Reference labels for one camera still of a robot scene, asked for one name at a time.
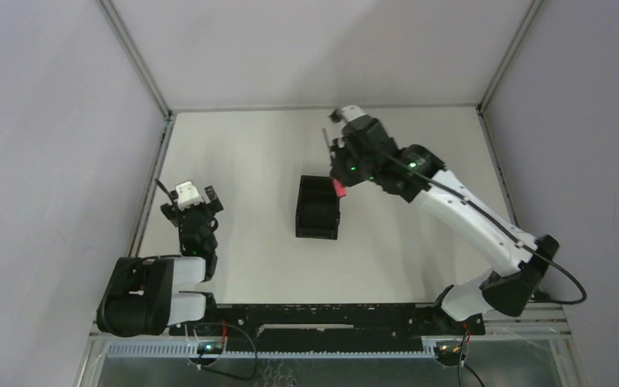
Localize red handled screwdriver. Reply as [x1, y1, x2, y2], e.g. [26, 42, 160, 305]
[322, 127, 347, 198]

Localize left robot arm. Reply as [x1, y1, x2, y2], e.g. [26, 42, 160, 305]
[96, 181, 223, 337]

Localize left circuit board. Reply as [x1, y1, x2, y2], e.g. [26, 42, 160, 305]
[197, 343, 225, 356]

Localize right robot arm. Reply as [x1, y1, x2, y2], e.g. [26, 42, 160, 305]
[329, 111, 559, 335]

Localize circuit board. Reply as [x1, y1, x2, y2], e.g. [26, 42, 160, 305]
[434, 344, 467, 367]
[197, 343, 225, 356]

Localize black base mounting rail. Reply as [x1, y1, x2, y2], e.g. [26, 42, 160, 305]
[169, 302, 487, 339]

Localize white slotted cable duct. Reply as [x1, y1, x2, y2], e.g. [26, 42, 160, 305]
[105, 341, 436, 359]

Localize black plastic bin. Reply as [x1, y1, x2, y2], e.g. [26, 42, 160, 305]
[295, 175, 340, 240]

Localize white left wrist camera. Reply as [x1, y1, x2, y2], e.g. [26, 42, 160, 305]
[175, 181, 203, 210]

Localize black looped cable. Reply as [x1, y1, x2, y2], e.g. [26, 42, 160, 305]
[194, 322, 259, 382]

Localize right circuit board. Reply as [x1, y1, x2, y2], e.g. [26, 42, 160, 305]
[434, 344, 467, 367]

